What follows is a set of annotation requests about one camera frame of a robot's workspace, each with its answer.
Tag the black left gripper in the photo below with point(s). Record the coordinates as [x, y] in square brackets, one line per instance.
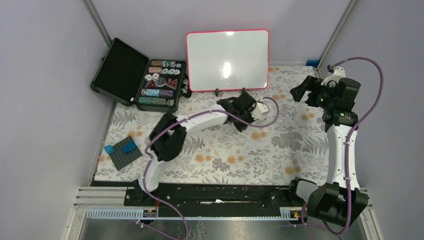
[239, 126]

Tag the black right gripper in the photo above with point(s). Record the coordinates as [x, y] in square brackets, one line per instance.
[311, 84]

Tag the pink framed whiteboard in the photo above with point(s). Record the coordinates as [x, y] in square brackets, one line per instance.
[227, 60]

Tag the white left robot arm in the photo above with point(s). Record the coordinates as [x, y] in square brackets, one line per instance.
[168, 136]

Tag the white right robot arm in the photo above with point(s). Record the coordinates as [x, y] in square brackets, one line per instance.
[339, 200]

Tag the black poker chip case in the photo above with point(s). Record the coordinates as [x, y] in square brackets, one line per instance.
[132, 79]

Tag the grey lego baseplate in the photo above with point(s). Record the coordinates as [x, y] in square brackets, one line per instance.
[123, 153]

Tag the light blue lego brick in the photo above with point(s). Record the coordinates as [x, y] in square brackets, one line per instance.
[109, 149]

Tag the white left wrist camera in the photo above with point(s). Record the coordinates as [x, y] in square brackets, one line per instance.
[259, 110]

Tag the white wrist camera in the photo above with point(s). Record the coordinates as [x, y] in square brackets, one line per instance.
[333, 79]
[259, 110]

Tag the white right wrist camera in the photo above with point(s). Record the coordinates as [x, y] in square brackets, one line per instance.
[333, 79]

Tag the blue corner bracket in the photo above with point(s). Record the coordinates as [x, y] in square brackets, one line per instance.
[312, 63]

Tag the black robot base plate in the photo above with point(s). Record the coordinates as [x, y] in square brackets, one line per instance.
[268, 195]

